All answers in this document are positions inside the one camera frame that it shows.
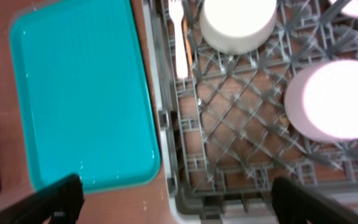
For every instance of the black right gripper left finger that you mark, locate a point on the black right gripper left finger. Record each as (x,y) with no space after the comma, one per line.
(60,202)

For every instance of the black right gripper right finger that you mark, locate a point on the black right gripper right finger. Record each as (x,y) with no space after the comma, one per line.
(294,203)

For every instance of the pink bowl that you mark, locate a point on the pink bowl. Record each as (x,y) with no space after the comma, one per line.
(321,101)

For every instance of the white bowl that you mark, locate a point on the white bowl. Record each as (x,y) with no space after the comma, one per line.
(237,26)

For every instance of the white plastic fork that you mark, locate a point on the white plastic fork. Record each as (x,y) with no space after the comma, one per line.
(176,14)

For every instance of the wooden chopstick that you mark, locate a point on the wooden chopstick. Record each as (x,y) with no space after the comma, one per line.
(188,48)

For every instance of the grey dishwasher rack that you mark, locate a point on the grey dishwasher rack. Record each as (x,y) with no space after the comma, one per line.
(223,130)

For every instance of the teal plastic tray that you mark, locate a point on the teal plastic tray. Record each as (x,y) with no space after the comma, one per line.
(83,95)

